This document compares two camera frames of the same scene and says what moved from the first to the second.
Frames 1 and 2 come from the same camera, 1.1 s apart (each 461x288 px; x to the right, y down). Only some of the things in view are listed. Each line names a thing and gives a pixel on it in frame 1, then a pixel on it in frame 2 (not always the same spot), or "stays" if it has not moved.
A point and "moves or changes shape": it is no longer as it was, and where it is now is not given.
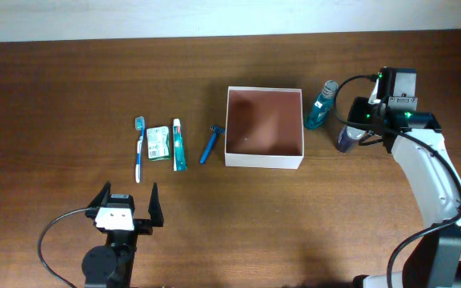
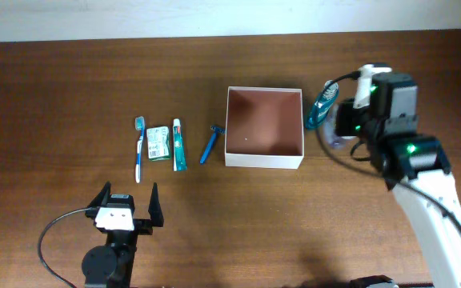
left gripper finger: (102, 198) stays
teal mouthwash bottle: (320, 108) stays
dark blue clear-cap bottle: (349, 138) moves or changes shape
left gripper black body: (143, 226) stays
